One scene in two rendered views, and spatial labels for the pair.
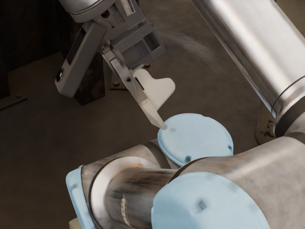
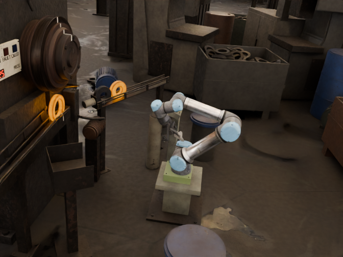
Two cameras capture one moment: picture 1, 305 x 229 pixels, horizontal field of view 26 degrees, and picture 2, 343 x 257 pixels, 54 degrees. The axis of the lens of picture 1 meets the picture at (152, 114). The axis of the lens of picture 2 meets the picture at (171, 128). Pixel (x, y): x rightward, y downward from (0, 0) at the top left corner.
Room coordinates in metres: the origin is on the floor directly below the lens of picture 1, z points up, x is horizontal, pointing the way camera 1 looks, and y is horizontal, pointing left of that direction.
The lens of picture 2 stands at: (-0.56, 1.62, 1.72)
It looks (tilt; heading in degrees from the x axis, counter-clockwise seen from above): 26 degrees down; 309
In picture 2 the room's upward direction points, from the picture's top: 6 degrees clockwise
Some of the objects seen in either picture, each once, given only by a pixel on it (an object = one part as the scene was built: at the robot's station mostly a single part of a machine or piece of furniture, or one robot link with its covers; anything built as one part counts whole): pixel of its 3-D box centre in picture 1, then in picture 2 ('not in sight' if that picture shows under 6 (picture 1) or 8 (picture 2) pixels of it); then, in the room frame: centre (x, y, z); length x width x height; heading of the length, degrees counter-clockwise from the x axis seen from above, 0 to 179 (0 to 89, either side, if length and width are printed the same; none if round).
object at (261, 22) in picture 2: not in sight; (267, 46); (2.05, -3.93, 0.55); 1.10 x 0.53 x 1.10; 143
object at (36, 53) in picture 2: not in sight; (54, 54); (1.36, 0.51, 1.12); 0.47 x 0.06 x 0.47; 123
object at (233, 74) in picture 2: not in sight; (235, 78); (1.61, -2.24, 0.39); 1.03 x 0.83 x 0.77; 48
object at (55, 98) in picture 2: not in sight; (56, 107); (1.36, 0.51, 0.75); 0.18 x 0.03 x 0.18; 124
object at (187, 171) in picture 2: not in sight; (181, 163); (0.69, -0.07, 0.40); 0.15 x 0.15 x 0.10
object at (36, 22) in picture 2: not in sight; (42, 53); (1.42, 0.56, 1.12); 0.47 x 0.10 x 0.47; 123
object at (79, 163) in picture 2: not in sight; (71, 207); (0.83, 0.76, 0.36); 0.26 x 0.20 x 0.72; 158
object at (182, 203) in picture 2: not in sight; (177, 194); (0.69, -0.07, 0.13); 0.40 x 0.40 x 0.26; 35
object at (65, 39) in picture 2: not in sight; (69, 57); (1.27, 0.46, 1.12); 0.28 x 0.06 x 0.28; 123
